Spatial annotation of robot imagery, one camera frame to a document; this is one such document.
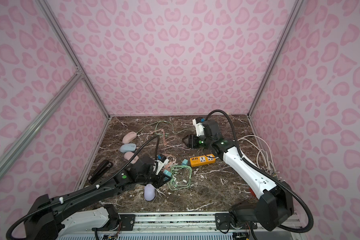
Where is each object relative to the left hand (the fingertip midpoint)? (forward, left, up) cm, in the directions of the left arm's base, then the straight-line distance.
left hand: (170, 178), depth 76 cm
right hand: (+15, -9, +11) cm, 21 cm away
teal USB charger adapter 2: (+13, -7, -9) cm, 17 cm away
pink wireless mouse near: (+19, +29, -11) cm, 36 cm away
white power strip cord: (+29, -63, -15) cm, 71 cm away
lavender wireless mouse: (-4, +12, -11) cm, 16 cm away
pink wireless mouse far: (+32, +31, -9) cm, 46 cm away
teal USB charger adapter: (+1, +1, +4) cm, 4 cm away
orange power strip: (+15, -18, -9) cm, 25 cm away
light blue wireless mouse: (+24, +30, -9) cm, 40 cm away
